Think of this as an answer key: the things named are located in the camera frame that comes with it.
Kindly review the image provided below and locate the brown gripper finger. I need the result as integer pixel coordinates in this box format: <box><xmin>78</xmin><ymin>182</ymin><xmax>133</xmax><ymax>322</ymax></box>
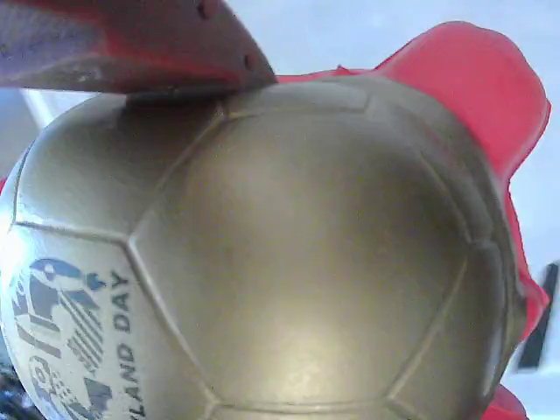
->
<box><xmin>0</xmin><ymin>0</ymin><xmax>278</xmax><ymax>104</ymax></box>

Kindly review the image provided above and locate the white slotted tray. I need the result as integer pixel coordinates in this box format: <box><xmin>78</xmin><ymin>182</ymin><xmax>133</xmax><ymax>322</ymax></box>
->
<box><xmin>0</xmin><ymin>0</ymin><xmax>560</xmax><ymax>420</ymax></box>

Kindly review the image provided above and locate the red turtle toy gold shell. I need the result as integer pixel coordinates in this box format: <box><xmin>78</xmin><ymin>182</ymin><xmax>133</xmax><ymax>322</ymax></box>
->
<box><xmin>0</xmin><ymin>19</ymin><xmax>553</xmax><ymax>420</ymax></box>

